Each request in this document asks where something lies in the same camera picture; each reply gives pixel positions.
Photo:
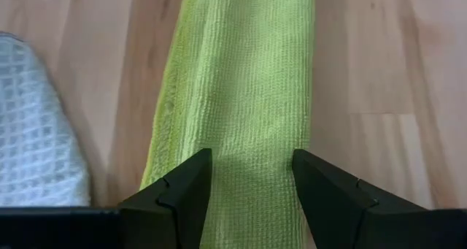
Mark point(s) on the grey waffle-weave towel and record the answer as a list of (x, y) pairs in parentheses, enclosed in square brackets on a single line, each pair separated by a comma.
[(33, 132)]

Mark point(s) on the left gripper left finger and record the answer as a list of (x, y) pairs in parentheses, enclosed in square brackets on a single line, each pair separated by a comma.
[(164, 223)]

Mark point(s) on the green microfiber towel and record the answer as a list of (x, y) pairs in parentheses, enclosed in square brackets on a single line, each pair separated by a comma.
[(248, 77)]

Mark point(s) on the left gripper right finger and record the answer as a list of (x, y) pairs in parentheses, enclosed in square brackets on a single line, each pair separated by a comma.
[(346, 220)]

